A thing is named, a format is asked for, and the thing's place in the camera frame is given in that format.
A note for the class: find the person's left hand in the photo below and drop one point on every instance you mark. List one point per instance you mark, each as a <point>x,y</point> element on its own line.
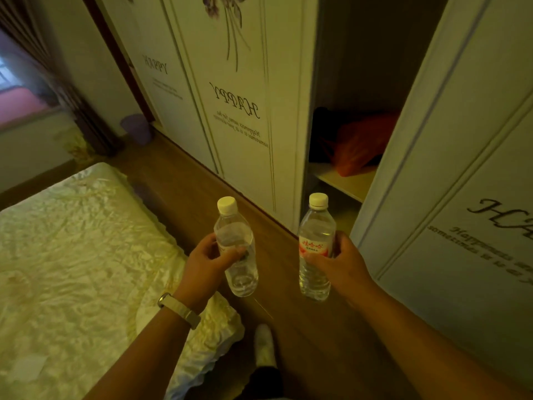
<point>200,279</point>

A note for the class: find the person's right hand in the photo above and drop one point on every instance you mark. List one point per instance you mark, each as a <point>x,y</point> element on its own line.
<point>347,274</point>

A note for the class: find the clear plastic water bottle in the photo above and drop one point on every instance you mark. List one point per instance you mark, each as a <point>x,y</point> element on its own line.
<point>243,279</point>
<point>314,283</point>

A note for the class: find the red window seat mat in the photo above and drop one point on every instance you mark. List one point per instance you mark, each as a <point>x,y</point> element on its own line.
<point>21,104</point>

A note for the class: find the person's right forearm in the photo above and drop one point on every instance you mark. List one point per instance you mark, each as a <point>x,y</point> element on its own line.
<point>437,358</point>

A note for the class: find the person's left forearm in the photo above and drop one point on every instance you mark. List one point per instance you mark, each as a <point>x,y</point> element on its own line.
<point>145,362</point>

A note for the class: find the person's white shoe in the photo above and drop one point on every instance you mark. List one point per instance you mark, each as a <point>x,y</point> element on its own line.
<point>264,345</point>

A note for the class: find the person's black trousers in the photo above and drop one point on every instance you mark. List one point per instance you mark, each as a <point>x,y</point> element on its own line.
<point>262,385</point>

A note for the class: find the smartwatch with white band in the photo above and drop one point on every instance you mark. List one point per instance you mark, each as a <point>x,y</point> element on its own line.
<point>179,308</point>

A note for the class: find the bed with pale yellow bedspread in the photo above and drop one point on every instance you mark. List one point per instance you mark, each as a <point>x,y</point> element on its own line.
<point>83,245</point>

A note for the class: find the red plastic bag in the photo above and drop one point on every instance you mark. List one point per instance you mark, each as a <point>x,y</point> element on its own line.
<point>358,145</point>

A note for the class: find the purple waste bin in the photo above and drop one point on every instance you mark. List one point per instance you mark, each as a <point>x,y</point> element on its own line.
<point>136,129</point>

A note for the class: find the white floral sliding wardrobe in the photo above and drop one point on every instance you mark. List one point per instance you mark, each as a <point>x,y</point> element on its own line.
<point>458,141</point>

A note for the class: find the yellow cartoon print bag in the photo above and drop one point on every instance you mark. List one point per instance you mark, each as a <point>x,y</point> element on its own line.
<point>77,145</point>

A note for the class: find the brown striped curtain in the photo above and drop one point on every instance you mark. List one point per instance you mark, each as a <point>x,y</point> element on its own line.
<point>89,129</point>

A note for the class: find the sheer purple curtain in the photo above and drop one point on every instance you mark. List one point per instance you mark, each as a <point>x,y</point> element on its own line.
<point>25,62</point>

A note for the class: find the large bay window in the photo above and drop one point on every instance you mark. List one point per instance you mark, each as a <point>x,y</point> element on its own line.
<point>5,76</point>

